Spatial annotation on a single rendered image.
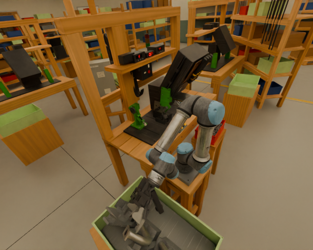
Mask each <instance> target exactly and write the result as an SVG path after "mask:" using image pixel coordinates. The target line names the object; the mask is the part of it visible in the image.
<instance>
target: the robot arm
mask: <svg viewBox="0 0 313 250"><path fill-rule="evenodd" d="M192 115H195V116H197V123H198V125H199V128H198V135H197V142H196V149H195V150H194V149H193V145H192V144H190V143H188V142H185V143H181V144H179V145H178V147H177V160H176V161H175V157H173V156H172V155H171V154H169V153H167V150H168V149H169V147H170V146H171V144H172V142H173V141H174V139H175V138H176V136H177V135H178V133H179V131H180V130H181V128H182V127H183V125H184V123H185V122H186V120H187V119H188V118H190V117H191V116H192ZM224 115H225V107H224V105H223V104H222V103H219V102H218V101H215V100H211V99H208V98H206V97H203V96H200V95H193V96H190V97H188V98H186V99H185V100H184V101H183V102H182V103H181V104H180V105H179V106H178V108H177V109H176V114H175V115H174V117H173V119H172V120H171V122H170V123H169V125H168V127H167V128H166V130H165V131H164V133H163V135H162V136H161V138H160V139H159V141H158V142H157V144H156V146H155V147H154V148H151V149H149V150H148V151H147V152H146V158H147V159H148V160H149V162H151V163H152V164H153V165H154V167H153V169H152V170H151V172H150V173H149V175H148V178H145V177H143V179H142V180H141V182H140V184H139V185H138V187H136V188H135V190H134V191H133V193H132V195H131V196H130V197H131V200H132V202H133V203H128V207H129V208H130V209H131V210H132V213H131V214H130V216H129V217H132V218H133V219H134V220H135V221H136V222H137V223H138V226H137V228H136V231H135V233H137V232H138V231H139V230H140V229H141V227H142V226H143V224H144V222H145V220H146V218H147V216H148V214H149V211H150V208H151V204H152V201H153V202H154V205H155V209H156V211H157V212H158V213H159V214H162V213H163V212H164V210H163V206H162V204H161V203H160V200H159V198H158V196H157V193H156V191H155V190H154V188H155V187H156V188H159V187H160V186H161V184H162V182H163V181H164V179H165V177H167V178H169V179H171V180H174V179H176V178H177V177H178V175H179V172H180V173H182V174H188V173H190V172H192V170H193V168H194V169H195V170H196V171H197V172H199V173H201V174H204V173H205V172H207V170H208V169H209V168H210V166H211V165H212V163H213V161H212V160H210V154H209V149H210V144H211V140H212V135H213V130H214V127H216V126H217V125H218V124H220V123H221V121H222V120H223V117H224ZM174 161H175V165H174ZM159 185H160V186H159Z"/></svg>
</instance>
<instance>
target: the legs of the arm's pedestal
mask: <svg viewBox="0 0 313 250"><path fill-rule="evenodd" d="M208 175H209V172H208V173H207V175H206V176H205V177H204V179H203V180H202V181H201V182H200V184H199V185H198V186H197V187H196V189H195V190H194V191H193V193H192V194H191V195H190V196H189V197H188V196H187V195H186V194H184V193H183V192H182V191H181V190H179V189H178V188H177V187H175V186H174V185H173V184H171V183H170V182H169V181H167V180H166V179H164V181H163V182H162V184H161V186H160V190H162V191H163V192H164V193H165V194H167V195H168V196H169V197H171V191H170V189H172V190H173V191H174V192H175V194H174V195H173V196H172V197H171V198H172V199H173V200H175V201H176V200H178V201H179V202H180V203H181V206H183V207H184V208H185V209H187V210H188V211H189V212H191V213H192V214H193V215H196V216H197V217H198V216H199V215H200V213H201V209H202V204H203V199H204V195H205V190H206V185H207V180H208ZM194 193H195V198H194V197H193V194H194ZM192 204H193V205H194V206H193V207H192Z"/></svg>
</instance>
